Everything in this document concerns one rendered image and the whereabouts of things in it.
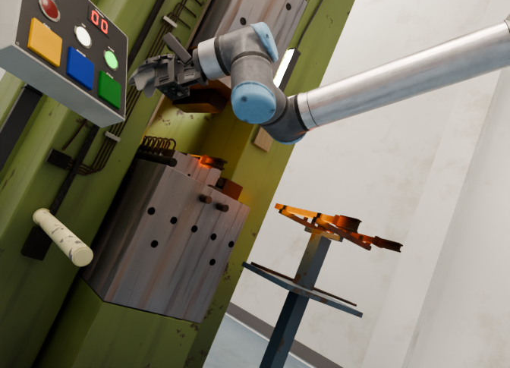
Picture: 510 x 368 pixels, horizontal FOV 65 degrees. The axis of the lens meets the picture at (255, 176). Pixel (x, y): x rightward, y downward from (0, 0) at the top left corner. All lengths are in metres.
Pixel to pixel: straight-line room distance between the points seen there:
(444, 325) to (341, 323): 0.90
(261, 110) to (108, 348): 0.89
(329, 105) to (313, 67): 1.08
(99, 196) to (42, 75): 0.56
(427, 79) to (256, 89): 0.33
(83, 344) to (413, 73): 1.13
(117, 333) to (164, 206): 0.41
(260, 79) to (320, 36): 1.20
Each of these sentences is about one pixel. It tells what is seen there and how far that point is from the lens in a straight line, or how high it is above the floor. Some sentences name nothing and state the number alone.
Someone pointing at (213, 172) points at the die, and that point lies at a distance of 1.45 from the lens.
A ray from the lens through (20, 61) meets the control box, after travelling 0.98.
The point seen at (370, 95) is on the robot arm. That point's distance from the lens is 0.88.
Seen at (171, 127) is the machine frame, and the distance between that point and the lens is 1.89.
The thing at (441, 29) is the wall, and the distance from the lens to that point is 5.07.
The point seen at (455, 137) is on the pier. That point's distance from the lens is 4.09.
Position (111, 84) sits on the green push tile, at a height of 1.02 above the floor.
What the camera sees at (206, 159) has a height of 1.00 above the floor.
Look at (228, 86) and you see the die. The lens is 1.47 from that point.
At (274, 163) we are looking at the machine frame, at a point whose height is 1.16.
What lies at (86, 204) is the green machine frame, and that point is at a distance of 1.43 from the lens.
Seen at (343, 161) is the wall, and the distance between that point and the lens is 4.56.
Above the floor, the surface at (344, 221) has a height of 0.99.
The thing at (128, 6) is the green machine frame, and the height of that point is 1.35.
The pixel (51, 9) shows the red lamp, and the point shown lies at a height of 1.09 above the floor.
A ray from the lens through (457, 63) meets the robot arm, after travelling 0.87.
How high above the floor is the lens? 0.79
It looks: 9 degrees up
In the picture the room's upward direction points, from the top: 23 degrees clockwise
